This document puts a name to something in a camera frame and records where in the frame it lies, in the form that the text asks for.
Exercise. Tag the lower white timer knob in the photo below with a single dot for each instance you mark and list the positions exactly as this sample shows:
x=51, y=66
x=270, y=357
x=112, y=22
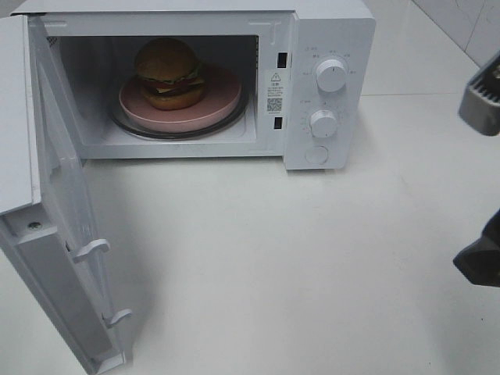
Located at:
x=323, y=123

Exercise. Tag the white warning label sticker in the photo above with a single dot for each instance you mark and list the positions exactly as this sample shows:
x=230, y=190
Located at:
x=275, y=91

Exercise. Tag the upper white control knob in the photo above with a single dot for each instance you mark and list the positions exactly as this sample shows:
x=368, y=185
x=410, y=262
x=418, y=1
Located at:
x=331, y=74

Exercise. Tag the burger with sesame-free bun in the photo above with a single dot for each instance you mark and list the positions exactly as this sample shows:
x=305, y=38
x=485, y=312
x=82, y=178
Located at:
x=169, y=73

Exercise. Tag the pink round plate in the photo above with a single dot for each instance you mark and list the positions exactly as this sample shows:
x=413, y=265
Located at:
x=222, y=93

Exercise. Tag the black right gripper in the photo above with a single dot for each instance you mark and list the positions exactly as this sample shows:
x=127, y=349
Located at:
x=479, y=262

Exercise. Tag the white microwave door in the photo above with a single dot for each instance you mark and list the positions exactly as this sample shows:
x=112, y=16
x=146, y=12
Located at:
x=48, y=228

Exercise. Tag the round door release button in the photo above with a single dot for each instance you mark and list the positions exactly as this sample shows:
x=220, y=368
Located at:
x=317, y=155

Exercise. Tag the white microwave oven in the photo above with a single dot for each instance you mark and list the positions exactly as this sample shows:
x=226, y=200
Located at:
x=99, y=39

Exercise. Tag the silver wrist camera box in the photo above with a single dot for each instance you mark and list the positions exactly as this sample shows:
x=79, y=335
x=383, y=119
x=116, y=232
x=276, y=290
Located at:
x=479, y=107

